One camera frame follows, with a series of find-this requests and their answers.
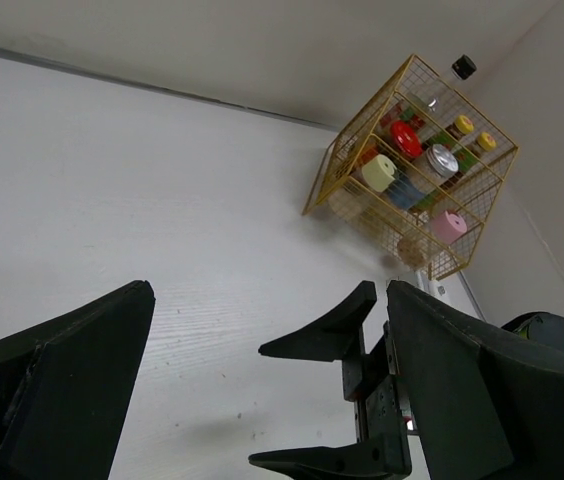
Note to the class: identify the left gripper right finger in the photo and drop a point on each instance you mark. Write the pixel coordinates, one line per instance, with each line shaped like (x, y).
(488, 402)

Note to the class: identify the tall black-cap glass bottle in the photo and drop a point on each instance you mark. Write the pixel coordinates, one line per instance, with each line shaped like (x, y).
(427, 93)

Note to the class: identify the yellow-cap sauce bottle front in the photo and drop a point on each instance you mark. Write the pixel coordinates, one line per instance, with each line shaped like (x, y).
(468, 156)

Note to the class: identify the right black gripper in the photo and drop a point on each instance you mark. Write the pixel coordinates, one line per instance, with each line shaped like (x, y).
(370, 382)

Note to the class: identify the pink-cap spice jar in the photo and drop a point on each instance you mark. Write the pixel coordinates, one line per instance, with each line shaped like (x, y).
(422, 244)

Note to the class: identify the right side aluminium rail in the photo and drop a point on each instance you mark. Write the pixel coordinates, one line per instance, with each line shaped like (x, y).
(471, 296)

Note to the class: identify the yellow-cap beige jar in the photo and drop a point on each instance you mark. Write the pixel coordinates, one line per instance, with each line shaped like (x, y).
(360, 188)

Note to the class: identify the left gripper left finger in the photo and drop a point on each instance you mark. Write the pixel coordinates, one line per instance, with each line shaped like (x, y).
(66, 385)

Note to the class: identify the red-cap dark sauce jar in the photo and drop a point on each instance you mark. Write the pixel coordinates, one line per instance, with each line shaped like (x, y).
(397, 141)

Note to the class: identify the yellow wire basket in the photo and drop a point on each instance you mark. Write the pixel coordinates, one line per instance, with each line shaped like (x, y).
(471, 195)

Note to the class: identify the silver-cap blue-label shaker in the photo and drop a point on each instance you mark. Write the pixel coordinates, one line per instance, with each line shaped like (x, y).
(422, 176)

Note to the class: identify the yellow-cap sauce bottle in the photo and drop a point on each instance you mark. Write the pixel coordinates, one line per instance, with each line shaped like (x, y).
(453, 133)
(468, 156)

